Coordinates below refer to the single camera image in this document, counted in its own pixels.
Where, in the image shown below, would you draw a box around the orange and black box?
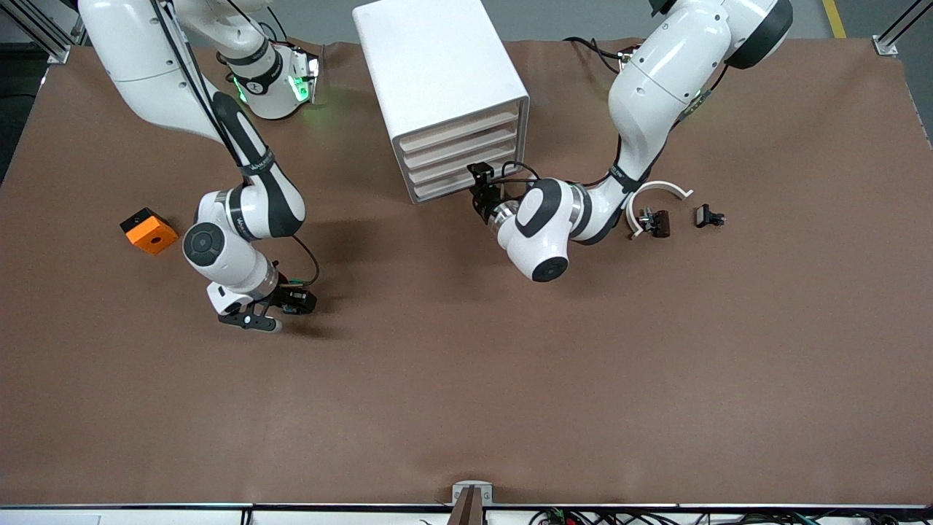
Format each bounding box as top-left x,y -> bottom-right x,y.
120,207 -> 180,256

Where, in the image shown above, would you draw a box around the brown table mat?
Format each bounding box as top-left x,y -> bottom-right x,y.
0,38 -> 933,507

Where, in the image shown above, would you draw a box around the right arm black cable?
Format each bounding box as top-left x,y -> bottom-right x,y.
149,0 -> 321,287

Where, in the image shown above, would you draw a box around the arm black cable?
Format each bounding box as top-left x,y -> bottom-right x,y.
149,0 -> 321,287
499,44 -> 730,190

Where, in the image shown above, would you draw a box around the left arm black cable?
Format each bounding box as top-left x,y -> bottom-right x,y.
499,44 -> 730,190

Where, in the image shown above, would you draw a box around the white half-ring clamp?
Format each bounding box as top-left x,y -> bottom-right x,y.
626,180 -> 694,241

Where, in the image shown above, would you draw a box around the black arm base cables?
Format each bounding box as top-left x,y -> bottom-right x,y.
565,35 -> 631,74

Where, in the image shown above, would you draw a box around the grey metal bracket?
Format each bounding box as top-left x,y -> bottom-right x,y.
452,481 -> 493,505

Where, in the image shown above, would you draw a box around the brown tapered post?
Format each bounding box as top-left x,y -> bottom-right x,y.
446,487 -> 487,525

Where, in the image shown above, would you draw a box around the aluminium frame post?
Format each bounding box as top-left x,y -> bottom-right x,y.
873,0 -> 933,58
0,0 -> 82,65

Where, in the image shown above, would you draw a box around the black cable bundle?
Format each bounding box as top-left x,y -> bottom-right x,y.
532,508 -> 933,525

